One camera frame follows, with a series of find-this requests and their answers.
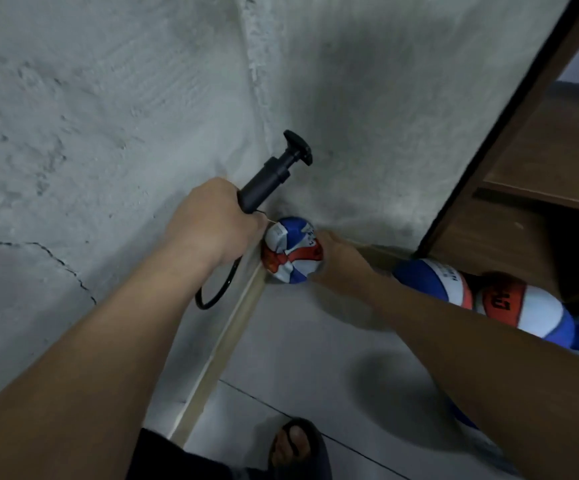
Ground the person's left forearm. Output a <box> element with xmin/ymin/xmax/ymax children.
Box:
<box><xmin>0</xmin><ymin>239</ymin><xmax>231</xmax><ymax>480</ymax></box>

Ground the brown wooden cubby shelf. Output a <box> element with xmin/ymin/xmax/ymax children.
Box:
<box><xmin>414</xmin><ymin>0</ymin><xmax>579</xmax><ymax>301</ymax></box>

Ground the black sandal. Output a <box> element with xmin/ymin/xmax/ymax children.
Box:
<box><xmin>268</xmin><ymin>417</ymin><xmax>333</xmax><ymax>480</ymax></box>

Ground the person's left hand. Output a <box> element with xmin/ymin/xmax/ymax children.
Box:
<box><xmin>164</xmin><ymin>177</ymin><xmax>271</xmax><ymax>271</ymax></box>

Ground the beige baseboard strip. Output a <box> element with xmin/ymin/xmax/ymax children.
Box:
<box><xmin>354</xmin><ymin>243</ymin><xmax>415</xmax><ymax>276</ymax></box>
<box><xmin>170</xmin><ymin>263</ymin><xmax>271</xmax><ymax>448</ymax></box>

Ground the black hand pump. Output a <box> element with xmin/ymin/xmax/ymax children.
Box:
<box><xmin>194</xmin><ymin>129</ymin><xmax>315</xmax><ymax>312</ymax></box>

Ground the person's left foot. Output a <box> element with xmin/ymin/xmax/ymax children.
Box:
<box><xmin>272</xmin><ymin>425</ymin><xmax>311</xmax><ymax>474</ymax></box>

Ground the person's right hand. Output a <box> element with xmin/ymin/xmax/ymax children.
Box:
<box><xmin>314</xmin><ymin>231</ymin><xmax>379</xmax><ymax>299</ymax></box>

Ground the person's right forearm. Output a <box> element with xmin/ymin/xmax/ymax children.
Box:
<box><xmin>354</xmin><ymin>265</ymin><xmax>579</xmax><ymax>476</ymax></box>

